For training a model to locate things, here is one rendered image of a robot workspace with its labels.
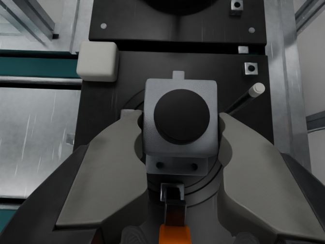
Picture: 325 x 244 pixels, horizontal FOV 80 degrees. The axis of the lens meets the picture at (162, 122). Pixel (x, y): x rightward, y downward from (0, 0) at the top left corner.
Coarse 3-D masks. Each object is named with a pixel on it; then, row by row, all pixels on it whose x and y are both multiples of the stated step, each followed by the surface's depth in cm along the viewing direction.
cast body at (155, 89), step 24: (168, 96) 10; (192, 96) 10; (216, 96) 12; (144, 120) 11; (168, 120) 10; (192, 120) 10; (216, 120) 11; (144, 144) 11; (168, 144) 11; (192, 144) 11; (216, 144) 11; (168, 168) 14; (192, 168) 14
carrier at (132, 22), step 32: (96, 0) 28; (128, 0) 28; (160, 0) 26; (192, 0) 26; (224, 0) 27; (256, 0) 27; (96, 32) 27; (128, 32) 26; (160, 32) 26; (192, 32) 26; (224, 32) 26; (256, 32) 26
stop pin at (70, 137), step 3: (69, 135) 24; (72, 135) 24; (66, 138) 24; (69, 138) 24; (72, 138) 24; (66, 141) 24; (69, 141) 24; (72, 141) 24; (69, 144) 24; (72, 144) 24
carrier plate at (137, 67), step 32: (128, 64) 25; (160, 64) 25; (192, 64) 25; (224, 64) 25; (96, 96) 25; (128, 96) 25; (224, 96) 24; (96, 128) 24; (256, 128) 23; (160, 224) 21; (192, 224) 21
